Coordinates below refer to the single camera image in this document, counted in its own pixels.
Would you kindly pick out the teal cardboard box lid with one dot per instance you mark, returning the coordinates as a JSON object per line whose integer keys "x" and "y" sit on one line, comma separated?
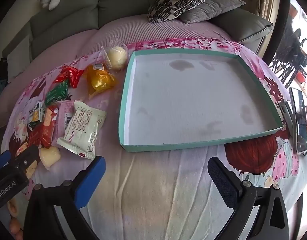
{"x": 188, "y": 100}

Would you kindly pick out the white green cracker packet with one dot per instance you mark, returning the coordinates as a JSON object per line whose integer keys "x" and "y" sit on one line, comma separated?
{"x": 34, "y": 112}

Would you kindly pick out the grey pillow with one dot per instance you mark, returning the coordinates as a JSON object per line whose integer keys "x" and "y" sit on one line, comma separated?
{"x": 213, "y": 8}

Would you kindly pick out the round cream pastry clear wrapper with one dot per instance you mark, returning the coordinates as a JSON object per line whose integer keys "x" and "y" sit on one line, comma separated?
{"x": 117, "y": 56}

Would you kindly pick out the green snack packet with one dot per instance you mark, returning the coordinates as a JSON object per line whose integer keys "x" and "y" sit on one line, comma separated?
{"x": 56, "y": 93}

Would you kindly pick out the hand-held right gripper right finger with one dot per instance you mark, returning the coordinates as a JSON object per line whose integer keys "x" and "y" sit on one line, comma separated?
{"x": 222, "y": 182}

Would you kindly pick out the yellow orange roll packet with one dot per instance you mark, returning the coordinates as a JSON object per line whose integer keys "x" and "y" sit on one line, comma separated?
{"x": 21, "y": 149}

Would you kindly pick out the person's left hand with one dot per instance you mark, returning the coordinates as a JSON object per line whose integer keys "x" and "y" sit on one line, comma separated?
{"x": 14, "y": 227}

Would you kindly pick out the pink snack packet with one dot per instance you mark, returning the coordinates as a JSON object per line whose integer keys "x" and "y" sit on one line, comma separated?
{"x": 63, "y": 115}

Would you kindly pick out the yellow snack packet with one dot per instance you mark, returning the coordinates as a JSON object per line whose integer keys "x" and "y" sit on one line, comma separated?
{"x": 99, "y": 78}

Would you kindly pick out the grey green sofa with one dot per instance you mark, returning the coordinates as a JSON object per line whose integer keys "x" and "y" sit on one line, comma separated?
{"x": 68, "y": 17}

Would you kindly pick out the black balcony chair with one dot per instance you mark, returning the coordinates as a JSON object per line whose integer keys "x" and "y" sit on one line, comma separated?
{"x": 291, "y": 52}

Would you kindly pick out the dark red biscuit packet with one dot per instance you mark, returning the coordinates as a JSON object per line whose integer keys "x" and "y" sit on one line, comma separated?
{"x": 47, "y": 127}

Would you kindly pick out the black smartphone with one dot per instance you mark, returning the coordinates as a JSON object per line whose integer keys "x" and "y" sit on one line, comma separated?
{"x": 300, "y": 122}

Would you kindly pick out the pale round cake packet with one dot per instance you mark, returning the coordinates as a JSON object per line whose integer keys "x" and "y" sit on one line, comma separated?
{"x": 49, "y": 156}

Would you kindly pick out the pink printed blanket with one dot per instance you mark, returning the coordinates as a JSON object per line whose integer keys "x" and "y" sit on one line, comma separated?
{"x": 156, "y": 180}

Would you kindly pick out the black white patterned pillow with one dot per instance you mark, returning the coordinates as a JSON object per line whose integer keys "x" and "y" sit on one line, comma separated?
{"x": 181, "y": 0}

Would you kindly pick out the metal phone stand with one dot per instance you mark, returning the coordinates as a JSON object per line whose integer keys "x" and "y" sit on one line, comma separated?
{"x": 286, "y": 112}

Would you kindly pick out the red triangular snack packet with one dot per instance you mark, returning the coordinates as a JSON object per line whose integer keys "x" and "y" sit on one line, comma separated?
{"x": 69, "y": 76}

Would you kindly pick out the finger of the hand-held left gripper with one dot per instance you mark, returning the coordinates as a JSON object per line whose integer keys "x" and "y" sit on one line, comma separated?
{"x": 28, "y": 157}
{"x": 1, "y": 160}

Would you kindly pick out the white snack packet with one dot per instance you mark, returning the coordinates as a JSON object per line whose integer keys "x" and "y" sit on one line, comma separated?
{"x": 82, "y": 127}

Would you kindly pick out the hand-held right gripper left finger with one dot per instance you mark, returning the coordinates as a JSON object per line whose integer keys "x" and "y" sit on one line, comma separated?
{"x": 89, "y": 182}

